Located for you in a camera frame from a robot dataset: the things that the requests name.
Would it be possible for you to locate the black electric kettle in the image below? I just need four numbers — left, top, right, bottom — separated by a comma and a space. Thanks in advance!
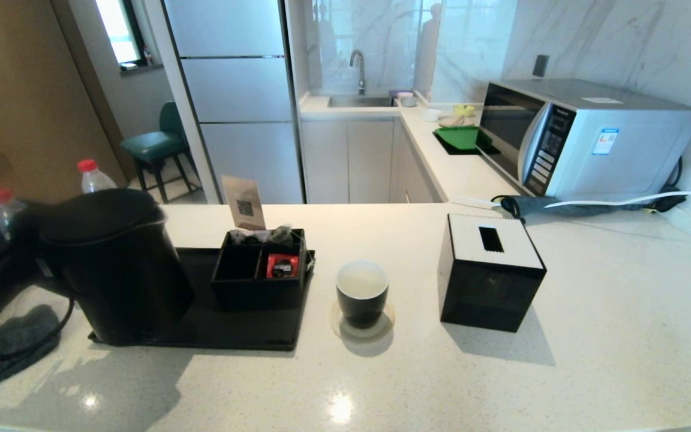
34, 188, 196, 347

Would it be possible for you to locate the black serving tray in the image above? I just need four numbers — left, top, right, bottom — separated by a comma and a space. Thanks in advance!
88, 248, 316, 352

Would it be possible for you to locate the black compartment organizer box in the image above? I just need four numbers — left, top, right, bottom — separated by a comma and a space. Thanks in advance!
211, 229, 311, 311

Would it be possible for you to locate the large red-capped water bottle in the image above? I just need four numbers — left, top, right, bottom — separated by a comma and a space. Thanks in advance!
0, 188, 27, 242

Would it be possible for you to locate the dark grey cloth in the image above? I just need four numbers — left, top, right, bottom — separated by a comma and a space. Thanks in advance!
0, 304, 64, 397

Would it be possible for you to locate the small red-capped water bottle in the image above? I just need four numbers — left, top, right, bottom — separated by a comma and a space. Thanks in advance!
77, 159, 119, 196

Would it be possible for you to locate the brown wooden door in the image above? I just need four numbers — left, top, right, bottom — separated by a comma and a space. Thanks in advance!
0, 0, 129, 203

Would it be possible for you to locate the green upholstered chair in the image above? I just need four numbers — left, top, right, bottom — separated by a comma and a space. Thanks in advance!
119, 101, 201, 202

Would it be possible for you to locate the brown QR code card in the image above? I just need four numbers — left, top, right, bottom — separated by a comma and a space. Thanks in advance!
221, 175, 266, 230

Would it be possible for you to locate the red Nescafe sachet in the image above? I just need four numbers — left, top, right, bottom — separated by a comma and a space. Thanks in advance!
266, 254, 300, 279

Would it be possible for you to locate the bright window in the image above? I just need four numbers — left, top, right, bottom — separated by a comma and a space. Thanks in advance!
94, 0, 147, 68

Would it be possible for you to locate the clear glass coaster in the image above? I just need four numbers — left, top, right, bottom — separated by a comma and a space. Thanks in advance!
330, 300, 395, 341

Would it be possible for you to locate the black cup white inside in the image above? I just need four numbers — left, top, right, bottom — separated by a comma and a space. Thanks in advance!
336, 260, 390, 329

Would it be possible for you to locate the white base cabinet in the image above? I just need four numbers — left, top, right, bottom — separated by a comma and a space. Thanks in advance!
301, 116, 442, 205

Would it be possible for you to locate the steel kitchen sink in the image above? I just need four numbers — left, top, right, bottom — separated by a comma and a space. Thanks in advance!
328, 95, 395, 109

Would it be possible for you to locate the chrome kitchen faucet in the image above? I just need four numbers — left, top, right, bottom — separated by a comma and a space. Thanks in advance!
349, 50, 369, 96

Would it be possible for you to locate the green cutting board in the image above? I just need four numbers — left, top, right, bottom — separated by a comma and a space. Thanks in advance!
433, 126, 493, 152

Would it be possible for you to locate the black tissue box white lid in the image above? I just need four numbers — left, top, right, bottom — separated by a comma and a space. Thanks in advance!
437, 214, 548, 333

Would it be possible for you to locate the silver microwave oven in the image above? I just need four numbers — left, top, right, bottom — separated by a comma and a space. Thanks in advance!
477, 79, 691, 200

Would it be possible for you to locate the black power cable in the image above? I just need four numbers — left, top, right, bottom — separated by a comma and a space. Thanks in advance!
645, 157, 691, 213

